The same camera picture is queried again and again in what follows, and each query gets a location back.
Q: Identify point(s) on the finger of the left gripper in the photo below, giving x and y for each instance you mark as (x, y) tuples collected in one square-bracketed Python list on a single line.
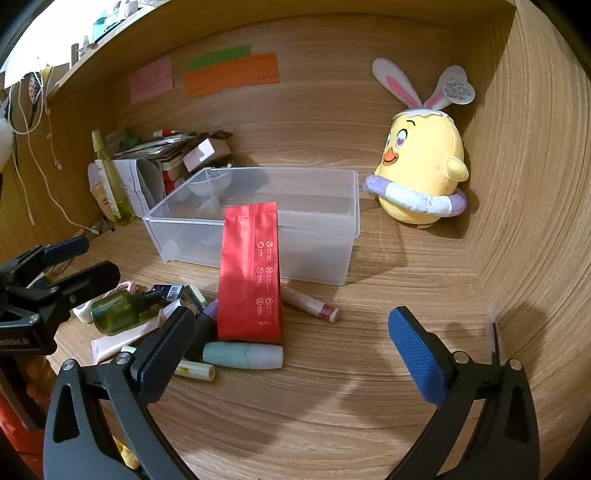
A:
[(79, 288), (39, 258)]

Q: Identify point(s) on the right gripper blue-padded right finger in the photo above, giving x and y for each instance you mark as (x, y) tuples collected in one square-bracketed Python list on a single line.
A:
[(505, 442)]

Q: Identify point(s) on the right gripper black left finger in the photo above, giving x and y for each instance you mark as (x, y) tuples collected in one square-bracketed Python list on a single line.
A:
[(78, 443)]

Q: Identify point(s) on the dark green glass bottle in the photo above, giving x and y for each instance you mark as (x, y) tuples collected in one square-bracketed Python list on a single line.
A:
[(122, 310)]

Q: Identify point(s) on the purple black cosmetic tube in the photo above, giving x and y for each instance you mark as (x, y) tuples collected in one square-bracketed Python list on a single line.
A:
[(205, 332)]

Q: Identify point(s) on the blue barcode small box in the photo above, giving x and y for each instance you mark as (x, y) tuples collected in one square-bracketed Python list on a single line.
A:
[(168, 292)]

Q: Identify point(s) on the mint green white tube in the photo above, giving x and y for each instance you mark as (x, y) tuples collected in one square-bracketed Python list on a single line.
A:
[(248, 356)]

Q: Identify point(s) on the small green rectangular bottle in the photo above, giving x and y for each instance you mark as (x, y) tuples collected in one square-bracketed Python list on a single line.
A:
[(195, 297)]

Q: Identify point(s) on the red foil pouch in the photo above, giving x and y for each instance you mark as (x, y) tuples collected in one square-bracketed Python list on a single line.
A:
[(248, 301)]

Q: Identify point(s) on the white red-capped tube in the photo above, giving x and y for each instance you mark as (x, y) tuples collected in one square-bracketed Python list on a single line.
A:
[(317, 308)]

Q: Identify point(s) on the pale yellow-green stick tube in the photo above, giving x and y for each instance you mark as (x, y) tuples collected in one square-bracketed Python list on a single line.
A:
[(195, 370)]

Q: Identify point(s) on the tall yellow spray bottle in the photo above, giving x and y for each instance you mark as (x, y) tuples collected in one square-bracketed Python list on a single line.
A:
[(112, 185)]

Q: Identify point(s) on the white folded paper bag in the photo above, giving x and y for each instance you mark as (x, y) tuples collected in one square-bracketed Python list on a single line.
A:
[(142, 183)]

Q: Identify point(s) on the stack of books and papers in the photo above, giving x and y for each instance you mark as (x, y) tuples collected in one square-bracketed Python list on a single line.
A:
[(167, 154)]

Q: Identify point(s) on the red white marker pen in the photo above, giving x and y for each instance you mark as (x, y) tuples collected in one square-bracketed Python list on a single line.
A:
[(165, 133)]

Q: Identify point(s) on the white bowl of stones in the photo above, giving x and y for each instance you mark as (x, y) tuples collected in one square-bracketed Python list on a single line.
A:
[(210, 182)]

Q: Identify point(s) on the small white pink box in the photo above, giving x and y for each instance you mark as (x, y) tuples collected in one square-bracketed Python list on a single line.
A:
[(206, 153)]

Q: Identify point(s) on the pink paper note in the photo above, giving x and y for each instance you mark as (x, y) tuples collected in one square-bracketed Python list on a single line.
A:
[(151, 80)]

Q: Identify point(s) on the green paper note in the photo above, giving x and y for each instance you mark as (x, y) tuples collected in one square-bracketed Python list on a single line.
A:
[(218, 56)]

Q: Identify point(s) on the yellow chick bunny plush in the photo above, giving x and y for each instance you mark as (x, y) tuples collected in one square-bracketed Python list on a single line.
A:
[(416, 181)]

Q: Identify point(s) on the orange paper note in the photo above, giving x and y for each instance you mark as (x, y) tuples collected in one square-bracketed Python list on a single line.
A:
[(242, 72)]

